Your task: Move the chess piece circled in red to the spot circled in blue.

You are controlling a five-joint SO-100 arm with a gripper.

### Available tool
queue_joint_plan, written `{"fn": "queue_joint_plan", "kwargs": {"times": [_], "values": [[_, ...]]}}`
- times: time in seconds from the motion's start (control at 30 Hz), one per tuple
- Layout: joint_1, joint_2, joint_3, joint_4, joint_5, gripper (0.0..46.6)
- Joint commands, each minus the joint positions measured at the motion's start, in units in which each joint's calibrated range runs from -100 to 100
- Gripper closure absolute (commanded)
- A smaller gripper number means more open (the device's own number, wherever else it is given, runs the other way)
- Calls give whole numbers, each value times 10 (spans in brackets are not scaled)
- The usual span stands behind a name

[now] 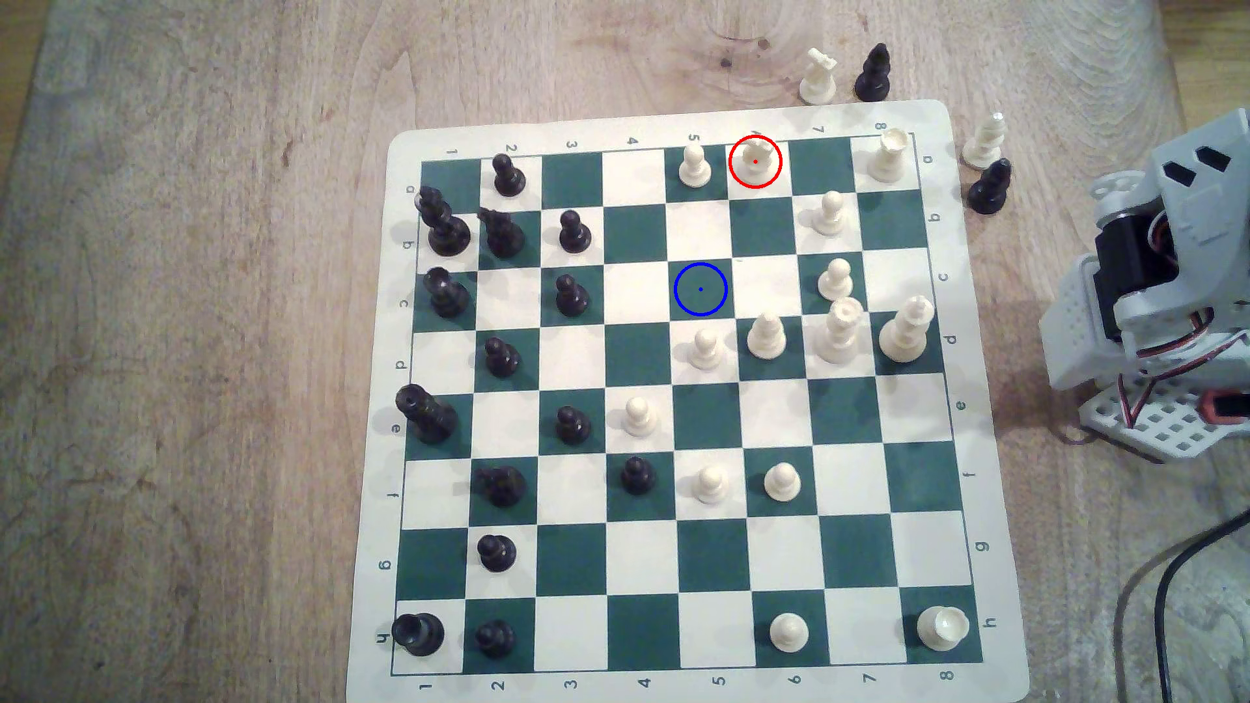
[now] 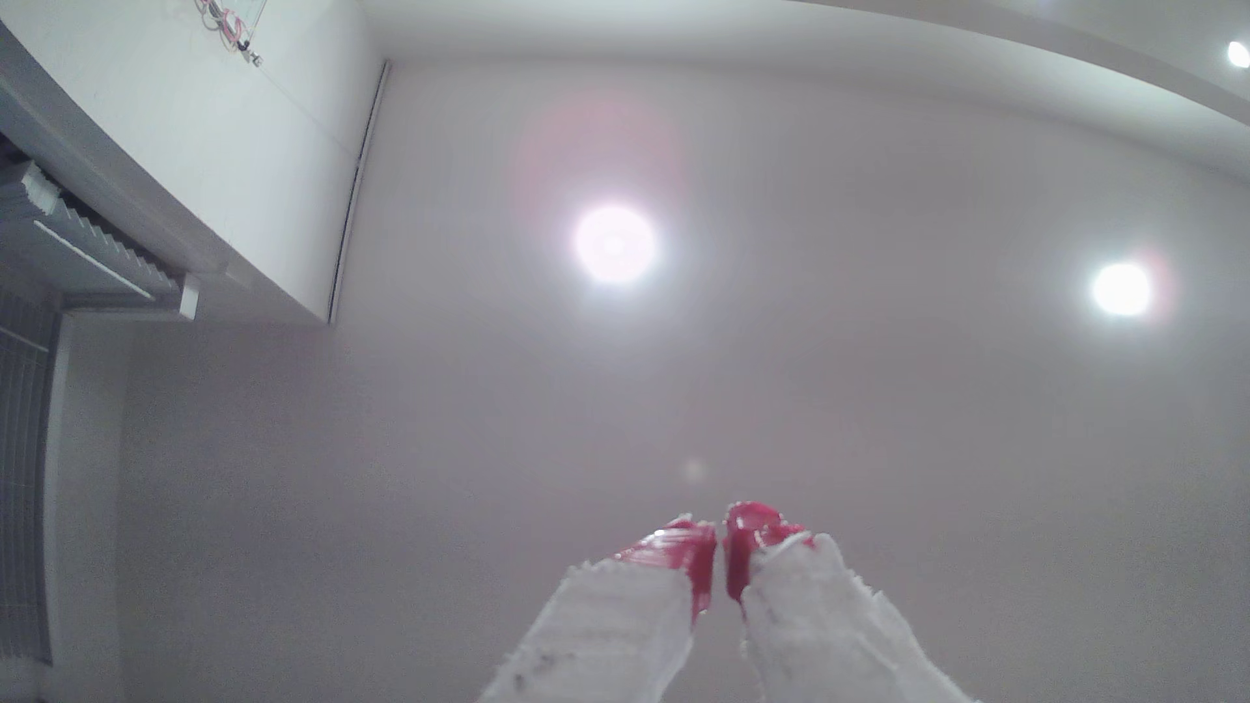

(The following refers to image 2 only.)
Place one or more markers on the grey window blind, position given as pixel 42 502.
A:
pixel 21 488

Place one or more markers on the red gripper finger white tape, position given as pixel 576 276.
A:
pixel 820 625
pixel 605 625

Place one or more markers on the round ceiling light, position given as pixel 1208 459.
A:
pixel 1121 289
pixel 1238 54
pixel 614 244

